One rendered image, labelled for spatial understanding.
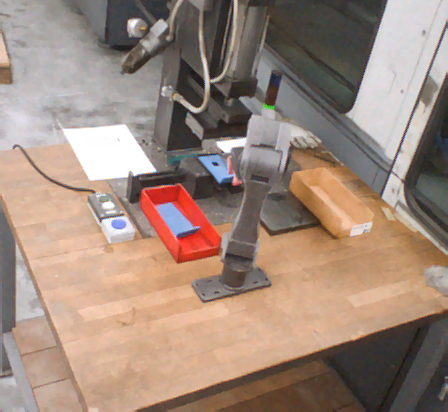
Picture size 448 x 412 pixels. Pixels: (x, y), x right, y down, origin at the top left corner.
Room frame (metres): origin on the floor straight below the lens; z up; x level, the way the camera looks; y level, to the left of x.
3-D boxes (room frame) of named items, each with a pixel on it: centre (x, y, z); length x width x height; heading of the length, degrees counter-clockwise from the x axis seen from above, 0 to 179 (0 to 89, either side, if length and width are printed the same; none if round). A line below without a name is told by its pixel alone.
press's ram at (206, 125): (1.67, 0.05, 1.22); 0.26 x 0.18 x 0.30; 34
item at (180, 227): (1.40, 0.09, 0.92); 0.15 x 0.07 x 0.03; 41
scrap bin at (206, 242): (1.37, 0.08, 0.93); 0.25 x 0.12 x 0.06; 34
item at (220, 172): (1.58, -0.01, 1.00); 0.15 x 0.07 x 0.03; 34
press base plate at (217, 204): (1.70, 0.03, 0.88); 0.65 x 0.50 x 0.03; 124
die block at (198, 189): (1.62, 0.00, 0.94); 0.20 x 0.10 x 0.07; 124
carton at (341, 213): (1.62, -0.35, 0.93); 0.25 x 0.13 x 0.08; 34
